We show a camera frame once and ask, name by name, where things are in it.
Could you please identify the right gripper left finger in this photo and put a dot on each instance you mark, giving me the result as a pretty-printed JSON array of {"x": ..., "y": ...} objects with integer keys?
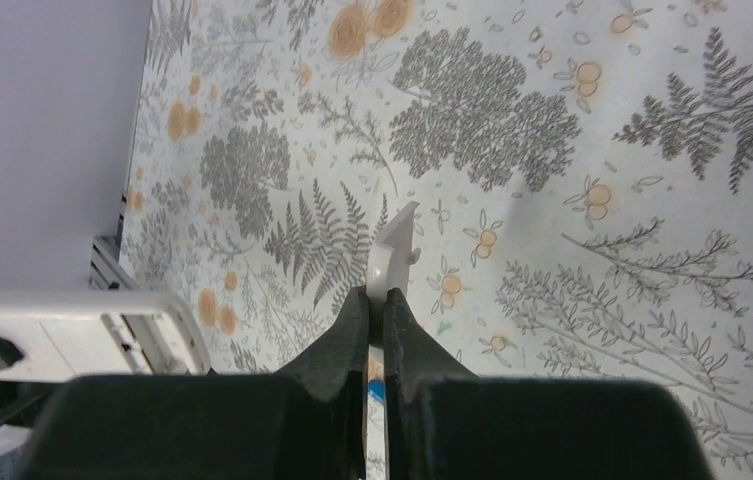
[{"x": 303, "y": 421}]

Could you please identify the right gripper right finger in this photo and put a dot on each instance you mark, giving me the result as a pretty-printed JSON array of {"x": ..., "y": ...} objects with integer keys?
[{"x": 444, "y": 422}]

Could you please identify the blue battery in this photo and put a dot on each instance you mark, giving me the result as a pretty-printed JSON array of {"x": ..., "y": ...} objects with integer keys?
[{"x": 376, "y": 390}]

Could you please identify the white battery cover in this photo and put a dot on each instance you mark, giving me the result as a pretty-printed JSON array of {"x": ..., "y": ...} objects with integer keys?
[{"x": 388, "y": 266}]

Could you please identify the white remote control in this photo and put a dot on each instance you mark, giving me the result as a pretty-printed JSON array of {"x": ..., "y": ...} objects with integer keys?
[{"x": 50, "y": 337}]

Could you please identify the floral table mat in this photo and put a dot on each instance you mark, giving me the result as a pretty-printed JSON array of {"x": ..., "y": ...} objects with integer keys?
[{"x": 583, "y": 173}]

